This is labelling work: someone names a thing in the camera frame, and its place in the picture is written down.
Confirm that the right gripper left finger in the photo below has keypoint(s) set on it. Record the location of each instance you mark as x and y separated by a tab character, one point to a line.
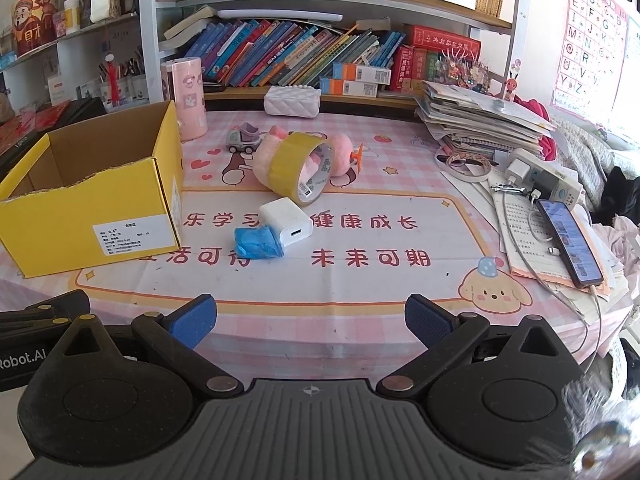
118	393

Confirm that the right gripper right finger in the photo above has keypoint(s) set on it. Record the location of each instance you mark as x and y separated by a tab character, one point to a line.
493	393

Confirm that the blue plastic packet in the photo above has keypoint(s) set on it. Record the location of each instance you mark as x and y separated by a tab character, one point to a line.
257	243

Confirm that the white USB charger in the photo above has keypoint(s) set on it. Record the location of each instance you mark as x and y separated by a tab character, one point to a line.
286	220

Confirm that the pink plush duck toy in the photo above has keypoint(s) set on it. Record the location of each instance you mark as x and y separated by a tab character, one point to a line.
344	154

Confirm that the grey purple toy truck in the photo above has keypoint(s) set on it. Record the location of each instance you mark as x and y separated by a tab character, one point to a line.
244	138

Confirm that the yellow packing tape roll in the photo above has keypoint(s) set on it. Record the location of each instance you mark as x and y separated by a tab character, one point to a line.
300	168

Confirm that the pink plush pig toy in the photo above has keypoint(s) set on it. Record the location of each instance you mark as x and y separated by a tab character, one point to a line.
263	157

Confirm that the yellow cardboard box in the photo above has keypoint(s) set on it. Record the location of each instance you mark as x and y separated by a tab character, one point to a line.
97	192

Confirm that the black smartphone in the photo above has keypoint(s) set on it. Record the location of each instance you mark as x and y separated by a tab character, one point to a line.
574	249

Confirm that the white power strip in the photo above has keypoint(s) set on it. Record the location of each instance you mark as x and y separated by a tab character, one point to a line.
524	170

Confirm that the black keyboard piano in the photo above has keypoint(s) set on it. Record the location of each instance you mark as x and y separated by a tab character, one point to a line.
22	132

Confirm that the pink cartoon table mat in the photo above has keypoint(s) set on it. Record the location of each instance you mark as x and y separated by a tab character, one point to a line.
333	305

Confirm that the white pen holder cups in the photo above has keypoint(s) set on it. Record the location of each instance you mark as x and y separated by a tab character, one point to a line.
130	89

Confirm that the stack of papers and notebooks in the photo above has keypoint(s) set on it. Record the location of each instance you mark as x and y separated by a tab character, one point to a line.
465	120

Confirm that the pink cylindrical humidifier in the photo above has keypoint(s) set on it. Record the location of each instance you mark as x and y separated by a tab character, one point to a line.
182	83

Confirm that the fortune god figure decoration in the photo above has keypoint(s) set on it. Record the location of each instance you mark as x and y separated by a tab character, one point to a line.
32	24

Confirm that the white jar yellow label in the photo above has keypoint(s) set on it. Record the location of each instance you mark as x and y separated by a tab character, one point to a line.
72	15

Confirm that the white quilted purse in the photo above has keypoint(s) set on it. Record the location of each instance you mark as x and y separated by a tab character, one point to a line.
293	101

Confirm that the lower orange blue box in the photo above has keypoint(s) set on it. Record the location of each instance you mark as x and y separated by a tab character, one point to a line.
340	87

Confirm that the orange blue box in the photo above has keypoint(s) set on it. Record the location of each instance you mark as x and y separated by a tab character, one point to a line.
340	87
361	73

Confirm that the row of leaning books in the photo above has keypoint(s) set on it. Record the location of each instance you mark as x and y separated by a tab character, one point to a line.
251	53

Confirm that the upper orange blue box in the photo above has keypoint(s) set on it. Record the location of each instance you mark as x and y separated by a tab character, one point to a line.
361	73

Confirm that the red dictionary lying flat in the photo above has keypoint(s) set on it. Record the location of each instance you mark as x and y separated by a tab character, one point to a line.
438	40

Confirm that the alphabet wall poster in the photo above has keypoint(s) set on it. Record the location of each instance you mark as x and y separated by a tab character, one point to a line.
591	59

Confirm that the white bookshelf frame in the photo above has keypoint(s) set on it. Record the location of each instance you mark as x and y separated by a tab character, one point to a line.
156	15

